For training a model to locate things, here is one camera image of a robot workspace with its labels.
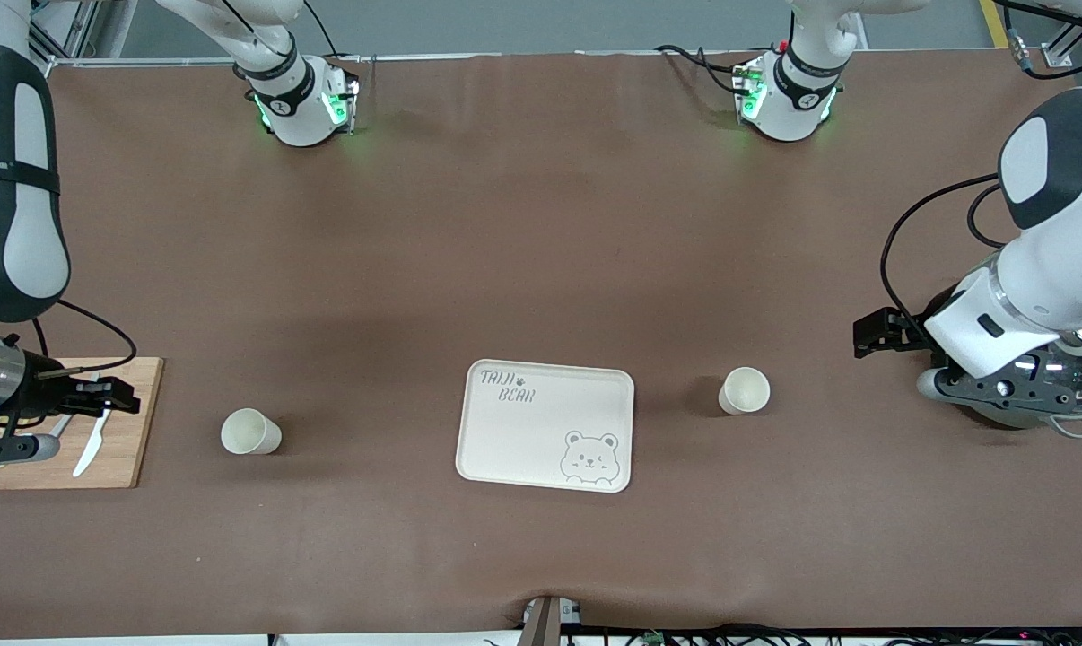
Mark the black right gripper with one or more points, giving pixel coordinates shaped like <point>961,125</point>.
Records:
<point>46,391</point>

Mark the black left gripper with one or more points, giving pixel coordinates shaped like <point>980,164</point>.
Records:
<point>909,333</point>

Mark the white IKEA cup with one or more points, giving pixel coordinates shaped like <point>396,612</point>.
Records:
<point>249,431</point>
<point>745,390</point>

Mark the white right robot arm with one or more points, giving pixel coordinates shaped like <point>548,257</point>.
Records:
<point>12,224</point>

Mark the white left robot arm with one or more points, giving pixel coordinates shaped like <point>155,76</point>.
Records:
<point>1061,269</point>

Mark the grey-blue plastic knife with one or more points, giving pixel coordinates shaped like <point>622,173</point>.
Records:
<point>63,421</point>

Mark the white plastic knife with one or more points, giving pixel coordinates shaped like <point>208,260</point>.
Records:
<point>91,449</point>

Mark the bamboo cutting board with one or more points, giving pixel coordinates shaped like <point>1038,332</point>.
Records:
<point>137,449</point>

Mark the cream bear print tray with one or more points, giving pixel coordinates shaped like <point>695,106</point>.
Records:
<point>550,431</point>

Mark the brown table cover mat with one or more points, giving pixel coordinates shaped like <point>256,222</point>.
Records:
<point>541,224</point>

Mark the aluminium frame profile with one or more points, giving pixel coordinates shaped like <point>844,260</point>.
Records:
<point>83,31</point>
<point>1057,52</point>

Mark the grey metal bracket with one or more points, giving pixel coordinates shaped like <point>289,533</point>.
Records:
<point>545,624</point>

